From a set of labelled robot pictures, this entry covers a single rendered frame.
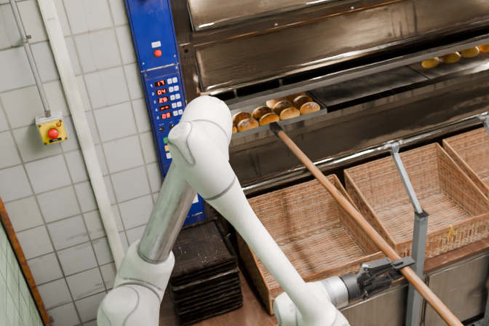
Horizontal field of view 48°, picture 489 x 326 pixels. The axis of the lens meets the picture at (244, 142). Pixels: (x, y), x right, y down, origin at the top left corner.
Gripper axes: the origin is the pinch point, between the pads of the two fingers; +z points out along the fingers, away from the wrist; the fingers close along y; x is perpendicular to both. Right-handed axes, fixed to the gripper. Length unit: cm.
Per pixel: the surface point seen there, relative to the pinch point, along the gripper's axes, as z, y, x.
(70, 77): -79, -44, -99
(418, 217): 38, 25, -42
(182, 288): -59, 39, -60
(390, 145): 38, 2, -64
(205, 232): -41, 32, -82
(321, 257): 9, 60, -73
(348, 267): 11, 48, -51
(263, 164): -5, 19, -100
